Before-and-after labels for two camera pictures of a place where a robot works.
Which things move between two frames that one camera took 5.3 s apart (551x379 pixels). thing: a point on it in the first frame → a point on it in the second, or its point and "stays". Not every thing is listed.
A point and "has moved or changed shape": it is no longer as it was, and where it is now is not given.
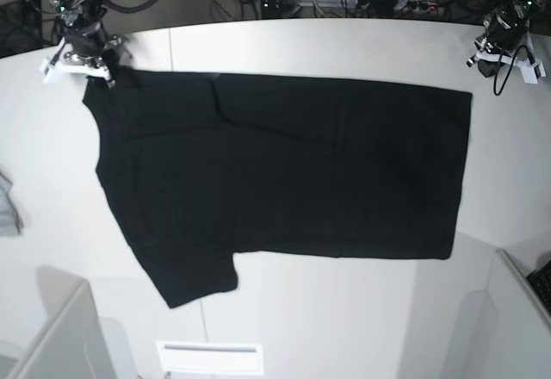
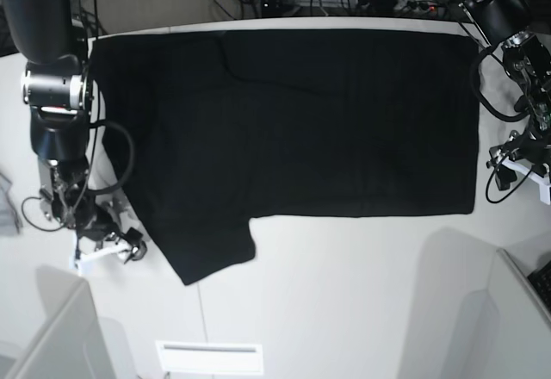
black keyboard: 540,281 stays
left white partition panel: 71,346 stays
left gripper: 86,40 → 95,221
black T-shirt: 199,167 has moved or changed shape
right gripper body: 506,28 → 523,146
